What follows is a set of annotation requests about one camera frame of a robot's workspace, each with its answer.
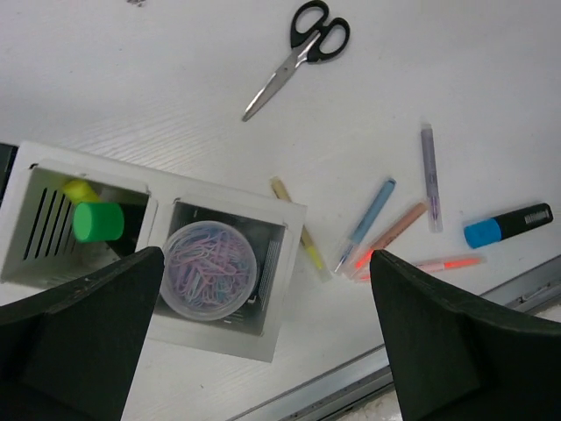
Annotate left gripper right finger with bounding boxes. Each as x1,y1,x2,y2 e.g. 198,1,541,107
370,250,560,420

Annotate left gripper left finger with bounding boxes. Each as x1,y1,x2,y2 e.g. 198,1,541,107
1,246,164,420

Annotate neon orange pen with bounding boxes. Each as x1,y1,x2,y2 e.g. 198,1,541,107
350,254,488,284

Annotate green highlighter marker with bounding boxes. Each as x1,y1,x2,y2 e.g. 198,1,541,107
72,203,124,243

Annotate purple pen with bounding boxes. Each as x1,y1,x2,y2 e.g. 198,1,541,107
421,123,443,232

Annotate blue highlighter marker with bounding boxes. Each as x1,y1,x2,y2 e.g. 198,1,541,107
463,203,555,249

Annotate orange brown pen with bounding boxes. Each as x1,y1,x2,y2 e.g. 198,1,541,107
344,202,428,278

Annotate clear jar of paper clips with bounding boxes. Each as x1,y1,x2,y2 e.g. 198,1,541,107
160,220,258,322

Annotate yellow highlighter marker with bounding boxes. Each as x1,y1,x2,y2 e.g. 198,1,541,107
62,179,102,205

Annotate blue pen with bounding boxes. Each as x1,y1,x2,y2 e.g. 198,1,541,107
333,178,396,274

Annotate yellow pen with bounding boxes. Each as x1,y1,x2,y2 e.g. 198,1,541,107
270,176,331,282

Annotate white slotted desk organizer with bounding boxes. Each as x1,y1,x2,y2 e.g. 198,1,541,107
1,142,306,362

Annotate aluminium rail front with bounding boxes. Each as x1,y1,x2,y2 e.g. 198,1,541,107
247,252,560,420

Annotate black handled scissors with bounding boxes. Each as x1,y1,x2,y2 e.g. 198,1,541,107
241,1,351,122

